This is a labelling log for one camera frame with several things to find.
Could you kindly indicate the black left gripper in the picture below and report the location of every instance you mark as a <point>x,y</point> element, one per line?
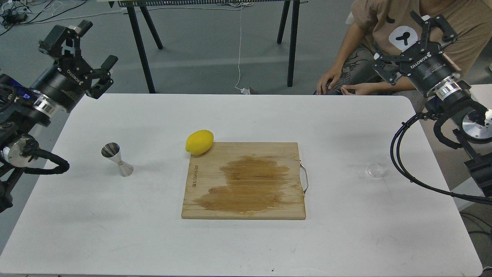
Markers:
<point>64,81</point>

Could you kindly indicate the black-legged background table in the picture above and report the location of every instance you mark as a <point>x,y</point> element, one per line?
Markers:
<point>184,47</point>

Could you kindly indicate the wooden cutting board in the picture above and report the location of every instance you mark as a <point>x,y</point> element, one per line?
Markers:
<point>245,181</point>

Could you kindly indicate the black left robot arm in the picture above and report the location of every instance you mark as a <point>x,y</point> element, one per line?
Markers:
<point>22,108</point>

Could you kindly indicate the yellow lemon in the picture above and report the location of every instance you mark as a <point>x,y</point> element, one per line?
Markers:
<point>199,142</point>

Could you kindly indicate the small clear glass cup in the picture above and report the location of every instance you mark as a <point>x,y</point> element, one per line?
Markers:
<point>378,165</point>

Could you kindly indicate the white side table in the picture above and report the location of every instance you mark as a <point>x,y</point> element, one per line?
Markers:
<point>483,95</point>

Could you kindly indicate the seated person in brown shirt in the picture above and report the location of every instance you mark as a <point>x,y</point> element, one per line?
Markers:
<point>389,25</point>

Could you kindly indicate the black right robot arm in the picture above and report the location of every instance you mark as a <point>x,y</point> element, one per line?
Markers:
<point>460,121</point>

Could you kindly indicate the steel double jigger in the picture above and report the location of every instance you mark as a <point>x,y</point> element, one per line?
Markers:
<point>112,151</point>

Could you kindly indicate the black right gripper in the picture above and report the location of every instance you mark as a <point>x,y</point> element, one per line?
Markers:
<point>427,69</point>

